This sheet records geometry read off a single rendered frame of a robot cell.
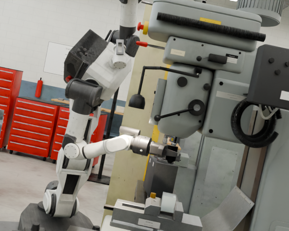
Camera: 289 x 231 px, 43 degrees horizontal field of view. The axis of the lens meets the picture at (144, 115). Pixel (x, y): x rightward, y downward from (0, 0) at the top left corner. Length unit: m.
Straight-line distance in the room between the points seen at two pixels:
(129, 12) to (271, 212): 1.18
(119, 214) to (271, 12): 1.04
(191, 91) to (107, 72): 0.48
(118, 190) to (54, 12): 8.33
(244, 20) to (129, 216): 0.92
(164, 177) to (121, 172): 1.58
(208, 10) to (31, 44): 9.85
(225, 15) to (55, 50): 9.63
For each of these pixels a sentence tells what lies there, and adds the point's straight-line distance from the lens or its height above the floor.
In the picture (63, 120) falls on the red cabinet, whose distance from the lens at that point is 6.35.
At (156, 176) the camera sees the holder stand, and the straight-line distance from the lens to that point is 1.90.
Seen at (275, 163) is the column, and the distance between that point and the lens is 1.60.
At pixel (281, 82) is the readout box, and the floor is 1.60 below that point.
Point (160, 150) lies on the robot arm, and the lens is 1.63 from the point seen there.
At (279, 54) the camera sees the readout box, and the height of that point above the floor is 1.70.
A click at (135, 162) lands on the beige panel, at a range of 3.44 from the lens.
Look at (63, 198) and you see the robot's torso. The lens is 2.32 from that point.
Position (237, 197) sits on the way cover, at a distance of 1.81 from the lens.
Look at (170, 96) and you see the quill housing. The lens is 1.58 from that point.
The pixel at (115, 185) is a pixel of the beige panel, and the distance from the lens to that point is 3.49.
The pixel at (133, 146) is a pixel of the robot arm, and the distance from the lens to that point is 1.68.
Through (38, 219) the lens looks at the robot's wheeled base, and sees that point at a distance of 2.47.
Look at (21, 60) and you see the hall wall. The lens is 11.29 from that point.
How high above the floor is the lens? 1.46
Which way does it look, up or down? 3 degrees down
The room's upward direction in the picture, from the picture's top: 12 degrees clockwise
